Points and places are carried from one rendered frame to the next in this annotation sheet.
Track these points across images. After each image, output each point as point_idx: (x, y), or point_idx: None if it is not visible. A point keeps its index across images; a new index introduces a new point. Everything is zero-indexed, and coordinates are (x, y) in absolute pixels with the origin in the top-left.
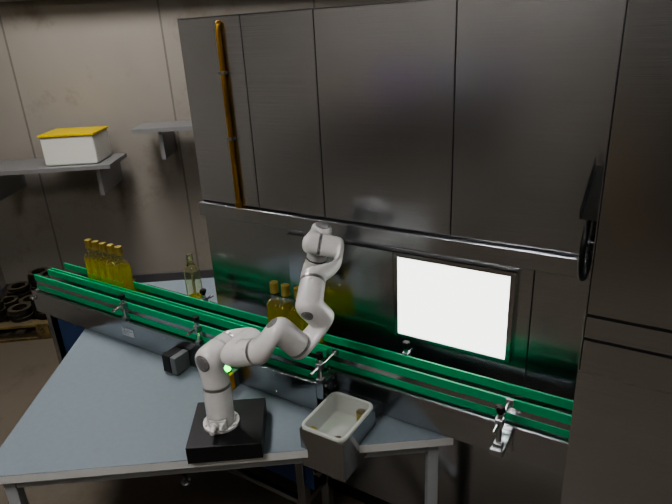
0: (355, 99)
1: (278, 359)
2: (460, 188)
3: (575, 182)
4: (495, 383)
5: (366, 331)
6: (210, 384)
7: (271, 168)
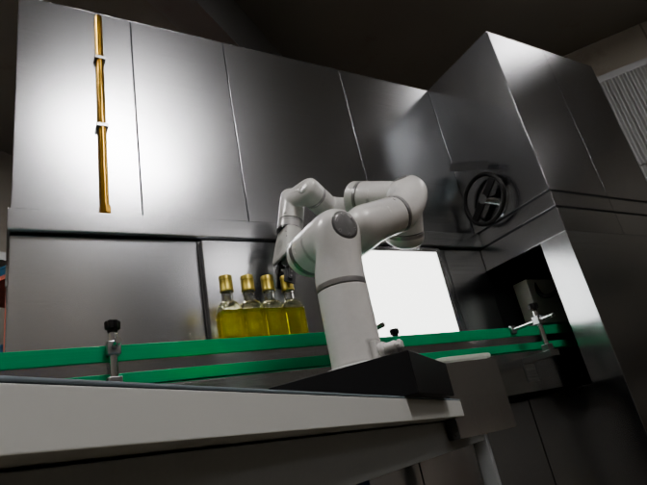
0: (272, 114)
1: (297, 355)
2: None
3: (439, 185)
4: None
5: None
6: (359, 264)
7: (168, 167)
